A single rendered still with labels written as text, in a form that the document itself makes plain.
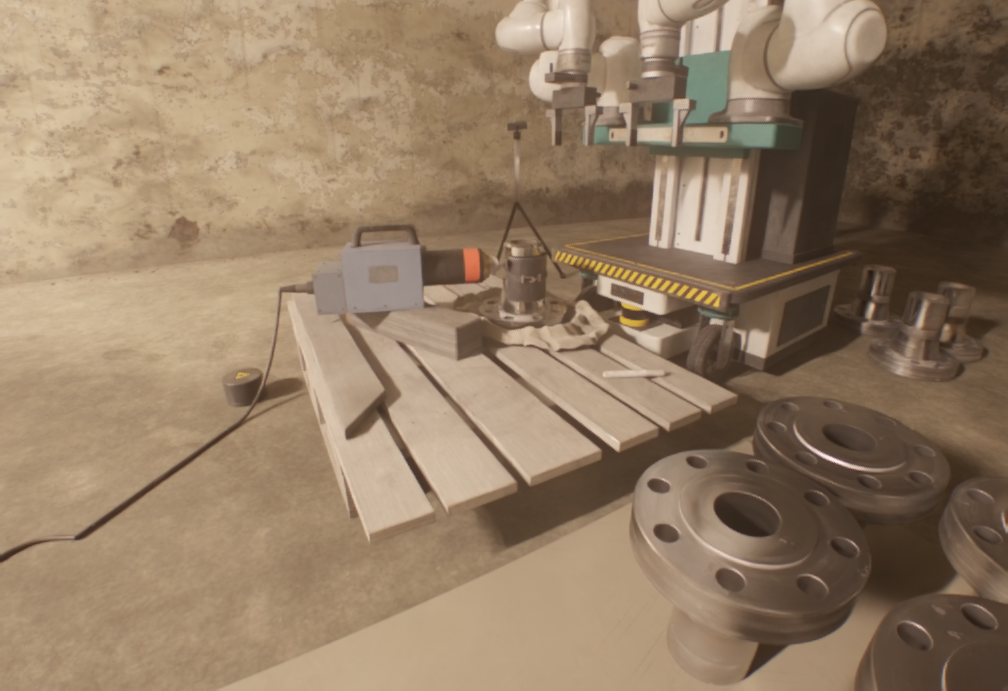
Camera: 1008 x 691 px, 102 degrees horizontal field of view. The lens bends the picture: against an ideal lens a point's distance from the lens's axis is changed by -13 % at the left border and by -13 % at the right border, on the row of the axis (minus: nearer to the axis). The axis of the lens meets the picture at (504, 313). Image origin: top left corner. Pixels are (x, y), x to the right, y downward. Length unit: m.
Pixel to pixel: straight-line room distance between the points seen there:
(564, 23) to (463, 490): 1.14
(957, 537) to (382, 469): 0.79
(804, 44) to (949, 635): 1.01
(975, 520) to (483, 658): 0.63
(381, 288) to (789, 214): 1.24
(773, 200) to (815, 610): 1.32
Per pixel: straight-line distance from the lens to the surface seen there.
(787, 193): 1.67
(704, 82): 1.60
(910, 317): 1.90
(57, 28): 3.61
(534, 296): 1.33
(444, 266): 1.28
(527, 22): 1.45
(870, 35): 1.20
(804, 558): 0.60
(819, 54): 1.18
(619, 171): 4.63
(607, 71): 1.63
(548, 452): 0.85
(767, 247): 1.70
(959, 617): 0.63
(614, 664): 0.76
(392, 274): 1.26
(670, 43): 1.20
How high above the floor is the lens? 0.65
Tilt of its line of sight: 19 degrees down
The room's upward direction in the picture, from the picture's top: straight up
